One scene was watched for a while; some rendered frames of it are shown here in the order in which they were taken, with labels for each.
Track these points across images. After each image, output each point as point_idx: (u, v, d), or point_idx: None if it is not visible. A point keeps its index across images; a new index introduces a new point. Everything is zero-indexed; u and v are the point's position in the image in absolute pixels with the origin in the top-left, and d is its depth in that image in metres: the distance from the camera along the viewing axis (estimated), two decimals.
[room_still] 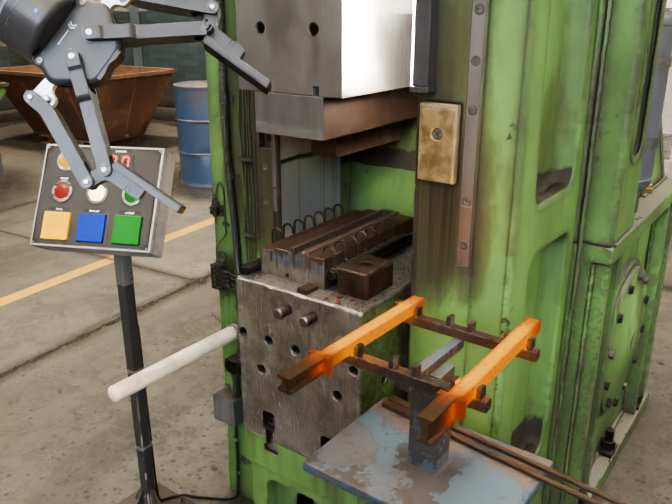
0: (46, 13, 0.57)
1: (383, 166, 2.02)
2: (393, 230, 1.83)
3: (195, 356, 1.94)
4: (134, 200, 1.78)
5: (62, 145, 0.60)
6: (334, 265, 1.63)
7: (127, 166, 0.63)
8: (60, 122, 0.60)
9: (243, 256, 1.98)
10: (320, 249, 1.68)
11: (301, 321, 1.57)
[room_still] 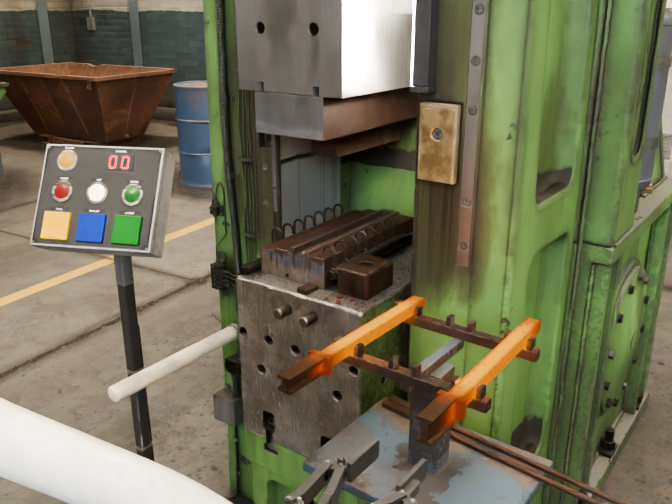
0: None
1: (383, 166, 2.02)
2: (393, 230, 1.83)
3: (195, 356, 1.94)
4: (134, 200, 1.78)
5: None
6: (334, 265, 1.63)
7: None
8: None
9: (243, 256, 1.98)
10: (320, 249, 1.68)
11: (301, 321, 1.57)
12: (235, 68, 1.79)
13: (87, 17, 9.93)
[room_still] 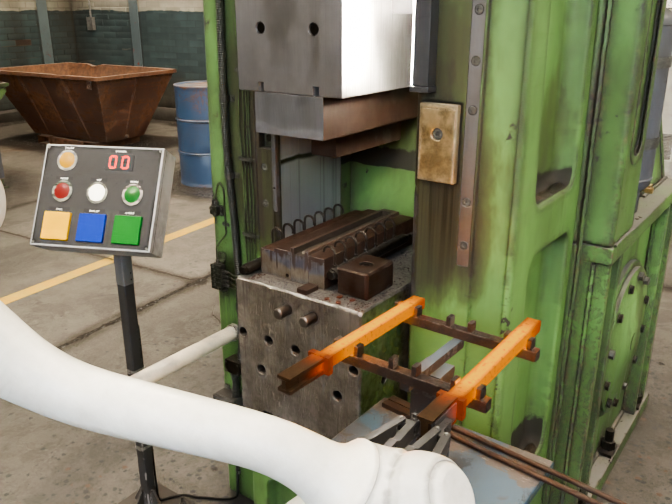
0: None
1: (383, 166, 2.02)
2: (393, 230, 1.83)
3: (195, 356, 1.94)
4: (134, 200, 1.78)
5: (440, 448, 0.95)
6: (334, 265, 1.63)
7: None
8: None
9: (243, 256, 1.98)
10: (320, 249, 1.68)
11: (301, 321, 1.57)
12: (235, 68, 1.79)
13: (87, 17, 9.93)
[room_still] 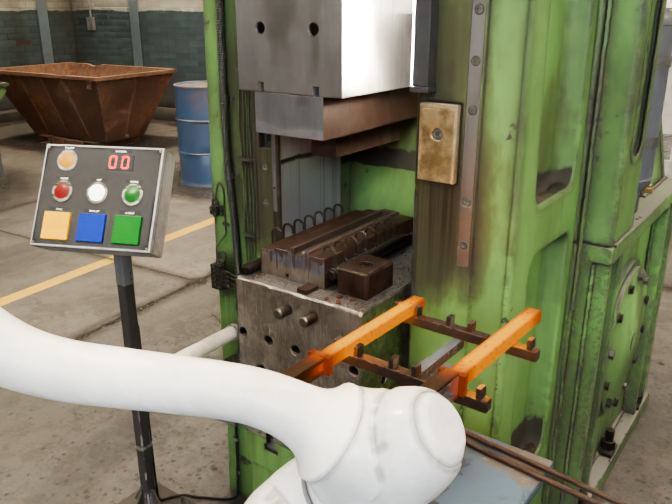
0: None
1: (383, 166, 2.02)
2: (393, 230, 1.83)
3: (195, 356, 1.94)
4: (134, 200, 1.78)
5: None
6: (334, 265, 1.63)
7: None
8: None
9: (243, 256, 1.98)
10: (320, 249, 1.68)
11: (301, 321, 1.57)
12: (235, 68, 1.79)
13: (87, 17, 9.93)
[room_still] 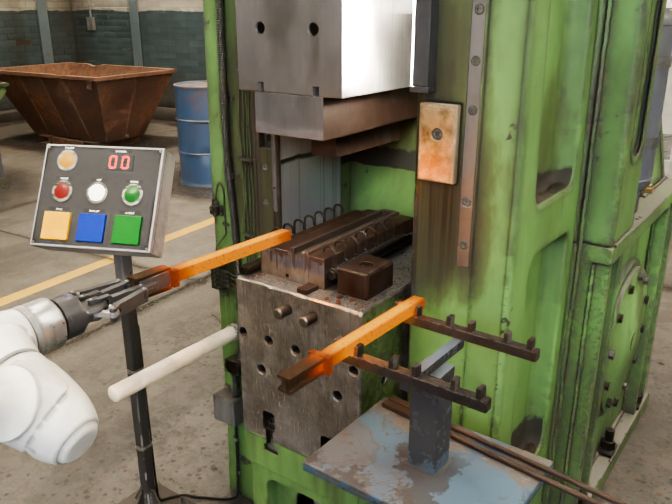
0: (68, 293, 1.16)
1: (383, 166, 2.02)
2: (393, 230, 1.83)
3: (195, 356, 1.94)
4: (134, 200, 1.78)
5: (130, 296, 1.20)
6: (334, 265, 1.63)
7: None
8: (120, 299, 1.19)
9: (243, 256, 1.98)
10: (320, 249, 1.68)
11: (301, 321, 1.57)
12: (235, 68, 1.79)
13: (87, 17, 9.93)
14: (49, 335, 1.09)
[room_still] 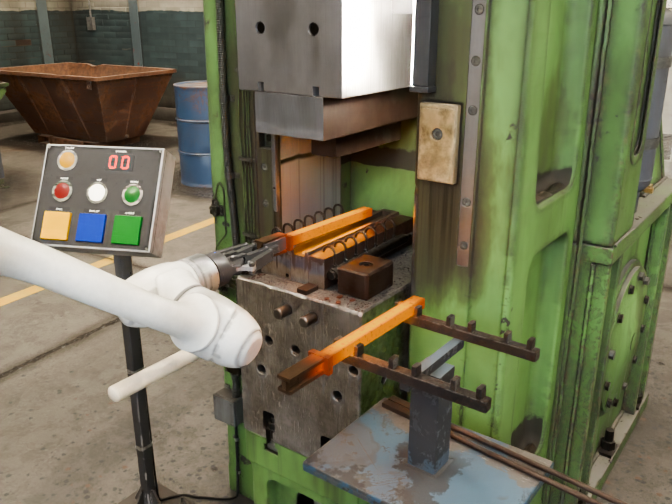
0: (216, 251, 1.43)
1: (383, 166, 2.02)
2: (393, 230, 1.83)
3: (195, 356, 1.94)
4: (134, 200, 1.78)
5: (262, 255, 1.47)
6: (334, 265, 1.63)
7: None
8: (254, 257, 1.46)
9: None
10: (320, 249, 1.68)
11: (301, 321, 1.57)
12: (235, 68, 1.79)
13: (87, 17, 9.93)
14: (208, 282, 1.36)
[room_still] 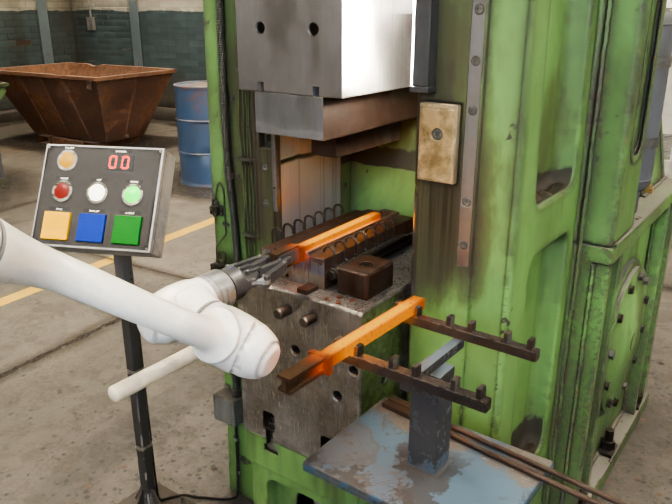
0: (232, 266, 1.48)
1: (383, 166, 2.02)
2: (393, 230, 1.83)
3: (195, 356, 1.94)
4: (134, 200, 1.78)
5: (276, 268, 1.52)
6: (334, 265, 1.63)
7: None
8: (269, 270, 1.51)
9: (243, 256, 1.98)
10: (320, 249, 1.68)
11: (301, 321, 1.57)
12: (235, 68, 1.79)
13: (87, 17, 9.93)
14: (225, 297, 1.41)
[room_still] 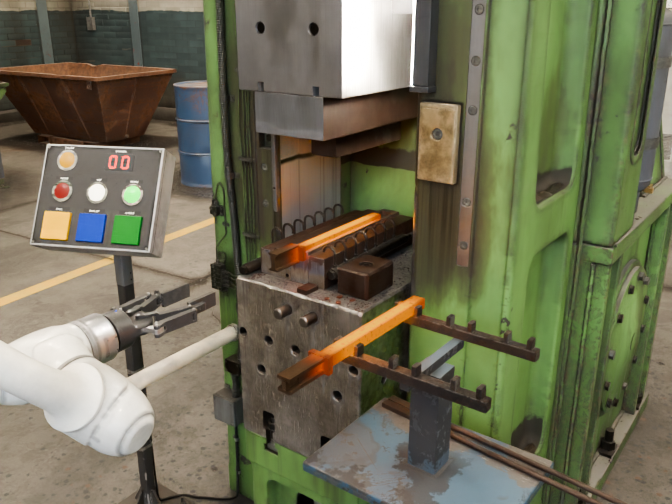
0: (118, 309, 1.25)
1: (383, 166, 2.02)
2: (393, 230, 1.83)
3: (195, 356, 1.94)
4: (134, 200, 1.78)
5: (178, 315, 1.28)
6: (334, 265, 1.63)
7: None
8: (167, 317, 1.27)
9: (243, 256, 1.98)
10: (320, 249, 1.68)
11: (301, 321, 1.57)
12: (235, 68, 1.79)
13: (87, 17, 9.93)
14: (103, 348, 1.18)
